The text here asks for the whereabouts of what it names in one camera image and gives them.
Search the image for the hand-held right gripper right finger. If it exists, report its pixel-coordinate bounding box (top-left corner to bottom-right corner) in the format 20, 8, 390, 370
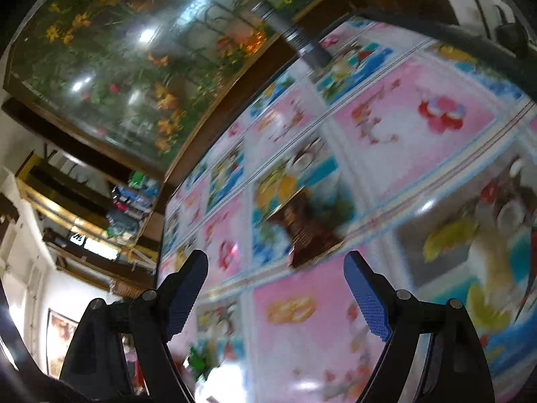
343, 251, 496, 403

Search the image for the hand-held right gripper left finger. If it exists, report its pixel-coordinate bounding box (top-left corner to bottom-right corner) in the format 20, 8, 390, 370
59, 249, 209, 403

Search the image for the row of bottles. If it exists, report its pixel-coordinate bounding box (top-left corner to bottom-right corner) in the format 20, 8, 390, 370
105, 170, 162, 236

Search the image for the green candy packet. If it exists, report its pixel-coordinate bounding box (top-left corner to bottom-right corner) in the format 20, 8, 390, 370
185, 346, 211, 380

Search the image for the wall poster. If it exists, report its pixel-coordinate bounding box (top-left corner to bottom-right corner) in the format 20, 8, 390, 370
45, 308, 80, 378

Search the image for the printed tablecloth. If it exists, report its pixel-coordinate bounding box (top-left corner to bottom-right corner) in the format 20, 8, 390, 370
157, 16, 537, 403

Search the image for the flower mural panel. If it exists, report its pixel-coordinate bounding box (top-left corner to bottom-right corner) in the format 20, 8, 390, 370
4, 0, 349, 169

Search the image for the silver flashlight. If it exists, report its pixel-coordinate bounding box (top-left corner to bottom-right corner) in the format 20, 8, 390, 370
252, 2, 336, 68

